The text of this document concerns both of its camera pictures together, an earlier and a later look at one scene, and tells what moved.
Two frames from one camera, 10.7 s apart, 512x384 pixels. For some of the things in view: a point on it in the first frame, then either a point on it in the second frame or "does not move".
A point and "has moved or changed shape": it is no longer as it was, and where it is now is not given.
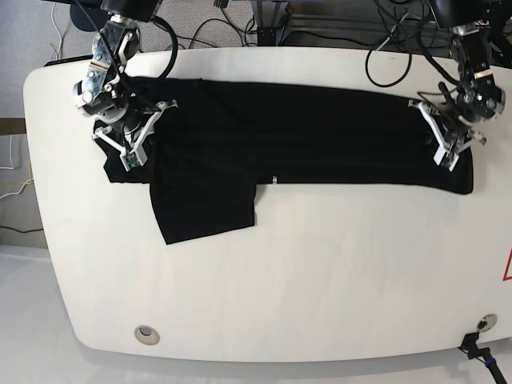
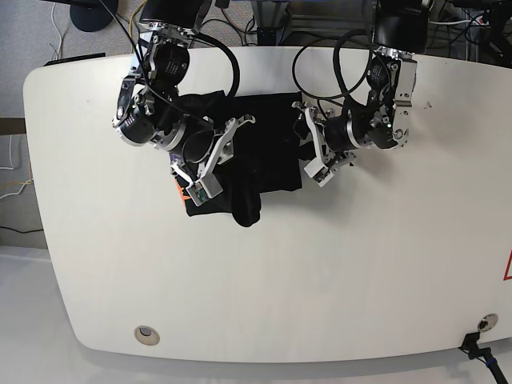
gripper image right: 456,129 -> 338,134
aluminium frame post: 270,16 does not move
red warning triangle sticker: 505,278 does not move
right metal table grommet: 486,322 does not move
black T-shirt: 219,140 has moved or changed shape
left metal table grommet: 147,334 does not move
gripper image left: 126,122 -> 198,146
